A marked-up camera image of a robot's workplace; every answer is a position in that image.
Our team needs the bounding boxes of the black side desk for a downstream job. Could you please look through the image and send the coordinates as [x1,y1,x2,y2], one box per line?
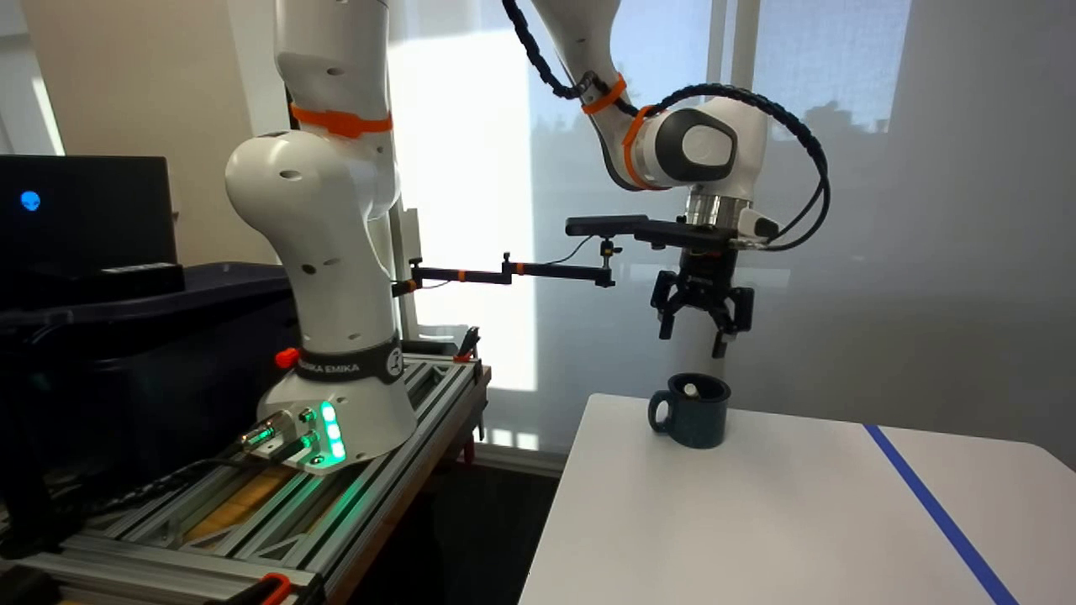
[0,259,303,566]

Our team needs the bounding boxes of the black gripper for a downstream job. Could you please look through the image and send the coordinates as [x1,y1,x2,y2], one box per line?
[649,234,758,363]

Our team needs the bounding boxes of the thin orange forearm strap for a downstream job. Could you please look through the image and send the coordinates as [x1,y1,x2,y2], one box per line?
[579,75,632,121]

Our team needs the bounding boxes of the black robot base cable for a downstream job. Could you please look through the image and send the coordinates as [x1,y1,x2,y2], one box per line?
[77,442,283,524]

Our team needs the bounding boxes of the orange frame corner clamp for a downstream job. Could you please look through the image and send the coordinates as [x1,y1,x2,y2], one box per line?
[256,571,301,605]

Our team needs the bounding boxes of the black computer monitor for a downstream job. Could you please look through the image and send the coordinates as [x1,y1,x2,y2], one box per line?
[0,150,189,304]

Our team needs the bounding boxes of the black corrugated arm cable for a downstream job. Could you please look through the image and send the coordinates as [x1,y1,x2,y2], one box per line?
[499,0,836,257]

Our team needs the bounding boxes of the blue tape line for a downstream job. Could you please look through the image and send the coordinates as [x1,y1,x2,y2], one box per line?
[861,422,1024,605]

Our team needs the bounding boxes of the black exterior camera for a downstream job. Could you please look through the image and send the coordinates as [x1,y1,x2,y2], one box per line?
[562,211,652,241]

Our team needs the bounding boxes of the dark teal ceramic mug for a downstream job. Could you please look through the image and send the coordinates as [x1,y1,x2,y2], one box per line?
[645,370,738,455]

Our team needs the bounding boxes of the aluminium extrusion robot frame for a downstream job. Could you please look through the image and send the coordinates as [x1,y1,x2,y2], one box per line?
[0,322,494,605]

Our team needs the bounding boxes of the white vertical mounting post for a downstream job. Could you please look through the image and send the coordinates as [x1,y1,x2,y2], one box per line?
[394,205,426,344]

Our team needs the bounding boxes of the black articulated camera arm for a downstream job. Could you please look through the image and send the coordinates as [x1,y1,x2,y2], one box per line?
[392,252,623,298]

